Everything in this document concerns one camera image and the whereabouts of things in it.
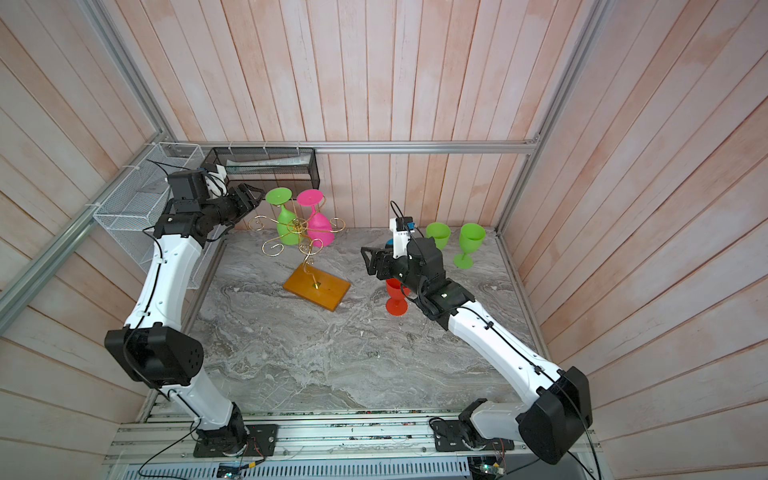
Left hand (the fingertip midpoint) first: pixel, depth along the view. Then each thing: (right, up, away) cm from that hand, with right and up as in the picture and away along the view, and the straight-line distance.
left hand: (260, 200), depth 78 cm
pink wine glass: (+15, -8, +6) cm, 18 cm away
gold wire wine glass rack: (+10, -26, +25) cm, 37 cm away
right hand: (+30, -13, -5) cm, 33 cm away
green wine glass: (+63, -9, +20) cm, 67 cm away
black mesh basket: (-2, +12, +12) cm, 17 cm away
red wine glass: (+38, -31, +21) cm, 53 cm away
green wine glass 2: (+4, -5, +9) cm, 11 cm away
